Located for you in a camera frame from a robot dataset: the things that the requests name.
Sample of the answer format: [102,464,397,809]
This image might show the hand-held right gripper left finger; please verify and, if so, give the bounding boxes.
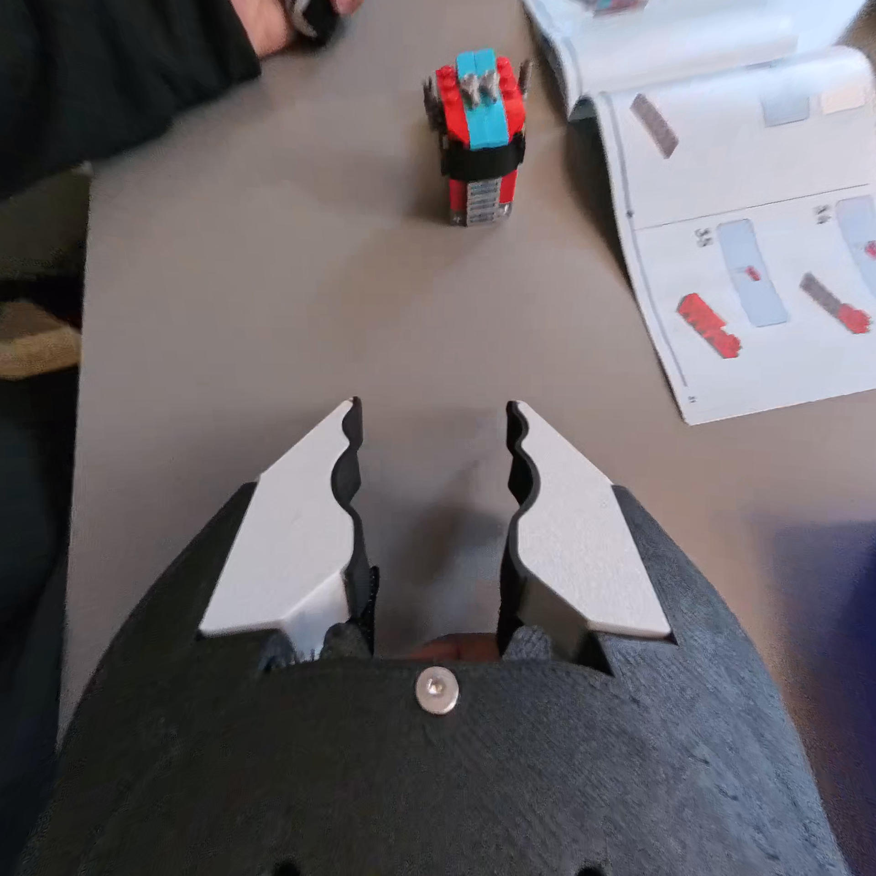
[197,396,379,661]

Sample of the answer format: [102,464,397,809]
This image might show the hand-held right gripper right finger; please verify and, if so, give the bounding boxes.
[495,400,673,663]

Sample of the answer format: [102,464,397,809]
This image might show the red and blue brick truck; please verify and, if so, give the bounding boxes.
[420,47,536,228]

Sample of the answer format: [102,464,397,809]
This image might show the person's dark pants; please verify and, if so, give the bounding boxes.
[0,380,90,876]

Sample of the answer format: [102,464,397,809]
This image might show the person's left hand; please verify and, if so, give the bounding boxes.
[230,0,307,60]

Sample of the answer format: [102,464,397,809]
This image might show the person's left forearm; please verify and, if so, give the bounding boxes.
[0,0,265,201]

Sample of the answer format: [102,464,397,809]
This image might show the open instruction booklet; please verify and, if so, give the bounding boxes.
[521,0,876,427]

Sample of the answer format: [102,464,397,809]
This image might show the grey desk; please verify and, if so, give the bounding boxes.
[58,0,876,743]

